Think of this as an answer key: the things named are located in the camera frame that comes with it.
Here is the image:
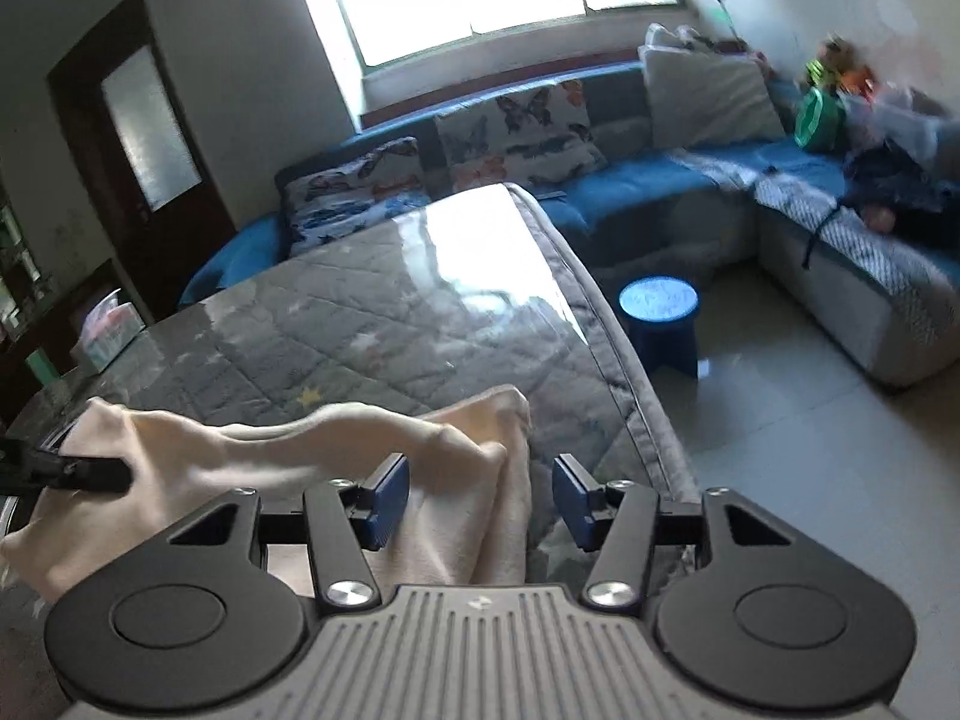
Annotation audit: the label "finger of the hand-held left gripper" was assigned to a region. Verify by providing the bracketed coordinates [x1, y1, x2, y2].
[0, 441, 130, 497]

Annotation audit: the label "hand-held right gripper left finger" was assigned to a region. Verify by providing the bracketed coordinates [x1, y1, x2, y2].
[169, 454, 412, 608]

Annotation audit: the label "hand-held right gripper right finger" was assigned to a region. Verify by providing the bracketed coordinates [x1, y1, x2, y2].
[553, 454, 796, 610]

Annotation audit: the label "cream long-sleeve garment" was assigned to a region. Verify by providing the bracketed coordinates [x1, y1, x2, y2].
[0, 384, 533, 605]

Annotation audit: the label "dark blue clothes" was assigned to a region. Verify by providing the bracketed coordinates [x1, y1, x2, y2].
[840, 146, 960, 248]

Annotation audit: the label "white tissue box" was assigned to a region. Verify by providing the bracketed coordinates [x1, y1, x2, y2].
[70, 289, 145, 374]

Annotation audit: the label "dark wooden cabinet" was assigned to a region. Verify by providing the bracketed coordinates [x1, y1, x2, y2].
[0, 259, 125, 421]

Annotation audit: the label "round blue plastic stool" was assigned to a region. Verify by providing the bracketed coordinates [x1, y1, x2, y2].
[617, 275, 704, 377]

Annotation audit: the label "dark wooden shelf unit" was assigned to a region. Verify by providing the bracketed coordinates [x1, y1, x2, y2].
[0, 187, 42, 346]

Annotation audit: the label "dark wooden glazed door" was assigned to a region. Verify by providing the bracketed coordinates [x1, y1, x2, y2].
[46, 0, 239, 316]

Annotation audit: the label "butterfly print cushion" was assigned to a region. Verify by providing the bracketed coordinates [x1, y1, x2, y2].
[281, 136, 432, 260]
[433, 79, 608, 192]

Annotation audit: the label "blue corner sofa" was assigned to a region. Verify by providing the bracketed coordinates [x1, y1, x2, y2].
[178, 52, 960, 391]

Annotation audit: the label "grey checked sofa cover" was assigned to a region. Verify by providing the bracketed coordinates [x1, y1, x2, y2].
[754, 176, 960, 331]

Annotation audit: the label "grey pillow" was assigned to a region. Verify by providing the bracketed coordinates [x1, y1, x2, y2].
[637, 22, 787, 151]

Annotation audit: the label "green plastic bowl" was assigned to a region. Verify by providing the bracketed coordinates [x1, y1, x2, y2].
[793, 86, 847, 152]

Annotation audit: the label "clear plastic storage box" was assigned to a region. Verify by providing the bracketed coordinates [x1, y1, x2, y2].
[844, 86, 960, 166]

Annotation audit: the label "plush toy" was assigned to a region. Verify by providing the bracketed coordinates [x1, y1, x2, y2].
[804, 37, 878, 95]

